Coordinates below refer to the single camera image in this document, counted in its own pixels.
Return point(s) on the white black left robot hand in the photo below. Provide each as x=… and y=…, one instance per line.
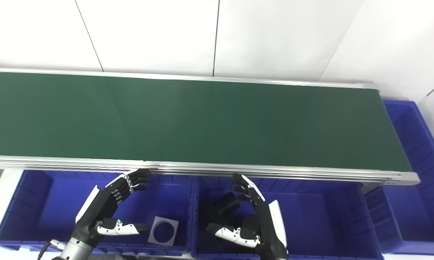
x=101, y=206

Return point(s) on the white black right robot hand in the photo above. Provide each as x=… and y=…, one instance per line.
x=271, y=224

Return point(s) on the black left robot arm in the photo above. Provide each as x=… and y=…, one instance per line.
x=74, y=251

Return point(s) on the blue plastic bin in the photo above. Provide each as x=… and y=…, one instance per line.
x=419, y=202
x=318, y=216
x=29, y=209

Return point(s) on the black cylinder part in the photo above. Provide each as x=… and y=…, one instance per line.
x=224, y=206

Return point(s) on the white square part round hole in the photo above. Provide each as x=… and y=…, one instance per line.
x=173, y=224

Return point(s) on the green conveyor belt aluminium frame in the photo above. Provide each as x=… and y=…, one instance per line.
x=202, y=122

